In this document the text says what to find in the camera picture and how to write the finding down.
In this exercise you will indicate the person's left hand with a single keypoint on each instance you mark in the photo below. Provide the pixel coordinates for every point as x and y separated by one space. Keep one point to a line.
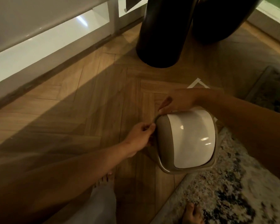
140 138

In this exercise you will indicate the person's right hand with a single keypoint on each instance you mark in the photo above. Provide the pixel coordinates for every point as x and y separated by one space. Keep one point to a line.
180 100

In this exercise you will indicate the beige trash bin body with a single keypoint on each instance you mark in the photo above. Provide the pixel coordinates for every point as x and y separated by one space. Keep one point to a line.
152 154

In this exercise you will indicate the white tape square marking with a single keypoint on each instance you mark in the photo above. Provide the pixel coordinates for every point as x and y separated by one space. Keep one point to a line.
197 82

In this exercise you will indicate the white trash bin swing flap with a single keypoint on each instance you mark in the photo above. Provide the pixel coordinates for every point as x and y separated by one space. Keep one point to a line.
191 139

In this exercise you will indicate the person's right forearm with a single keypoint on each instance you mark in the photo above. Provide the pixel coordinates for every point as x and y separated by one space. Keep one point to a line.
252 132

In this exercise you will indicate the person's left forearm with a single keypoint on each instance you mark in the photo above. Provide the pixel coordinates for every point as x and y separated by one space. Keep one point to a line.
56 179

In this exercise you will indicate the person's left foot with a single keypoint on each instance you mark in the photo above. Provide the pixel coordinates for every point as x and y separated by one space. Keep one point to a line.
105 181

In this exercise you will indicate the person's foot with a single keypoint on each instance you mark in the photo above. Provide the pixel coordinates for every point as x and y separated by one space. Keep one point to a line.
192 214
105 181

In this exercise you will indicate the person's left leg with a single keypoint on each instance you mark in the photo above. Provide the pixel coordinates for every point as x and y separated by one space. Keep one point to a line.
95 207

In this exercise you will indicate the person's right foot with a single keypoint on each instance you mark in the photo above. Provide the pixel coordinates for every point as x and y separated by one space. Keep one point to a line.
192 214

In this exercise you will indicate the black round plant pot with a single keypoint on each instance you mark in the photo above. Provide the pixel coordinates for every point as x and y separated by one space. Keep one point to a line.
219 20

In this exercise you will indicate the patterned grey rug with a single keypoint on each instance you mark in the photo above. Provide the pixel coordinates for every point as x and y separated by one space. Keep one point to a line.
224 193

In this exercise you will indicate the white lit low cabinet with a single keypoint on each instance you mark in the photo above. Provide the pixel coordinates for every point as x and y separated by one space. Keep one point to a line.
37 32

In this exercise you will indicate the white window frame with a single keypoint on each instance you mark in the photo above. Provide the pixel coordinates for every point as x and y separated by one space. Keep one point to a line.
273 18

